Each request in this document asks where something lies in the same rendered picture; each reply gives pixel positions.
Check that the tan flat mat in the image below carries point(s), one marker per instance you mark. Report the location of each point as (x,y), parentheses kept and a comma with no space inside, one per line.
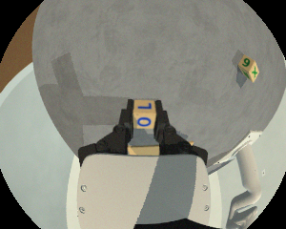
(148,150)

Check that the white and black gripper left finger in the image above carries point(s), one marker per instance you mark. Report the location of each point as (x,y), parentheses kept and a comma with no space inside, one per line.
(115,142)

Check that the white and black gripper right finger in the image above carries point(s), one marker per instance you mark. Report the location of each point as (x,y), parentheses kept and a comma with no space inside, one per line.
(169,140)

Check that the wooden letter block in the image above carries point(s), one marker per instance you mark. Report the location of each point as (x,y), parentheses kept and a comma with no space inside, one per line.
(144,114)
(248,67)

